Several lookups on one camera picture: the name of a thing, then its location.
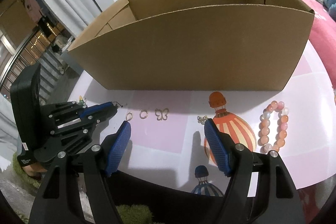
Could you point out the person's left hand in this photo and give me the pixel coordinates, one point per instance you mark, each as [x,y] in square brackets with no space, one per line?
[35,171]

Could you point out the brown cardboard box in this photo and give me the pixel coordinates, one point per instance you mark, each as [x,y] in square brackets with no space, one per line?
[197,50]

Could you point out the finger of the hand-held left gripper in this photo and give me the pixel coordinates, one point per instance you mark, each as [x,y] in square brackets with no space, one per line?
[97,109]
[73,137]

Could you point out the pink floral blanket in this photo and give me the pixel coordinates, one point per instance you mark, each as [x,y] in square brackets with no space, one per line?
[323,37]

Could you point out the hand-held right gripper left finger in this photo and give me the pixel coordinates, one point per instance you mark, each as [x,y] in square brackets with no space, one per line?
[118,148]

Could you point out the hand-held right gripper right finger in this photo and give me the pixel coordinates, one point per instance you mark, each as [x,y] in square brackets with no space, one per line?
[216,148]

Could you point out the small silver earring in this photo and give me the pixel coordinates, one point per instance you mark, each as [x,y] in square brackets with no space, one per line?
[200,119]

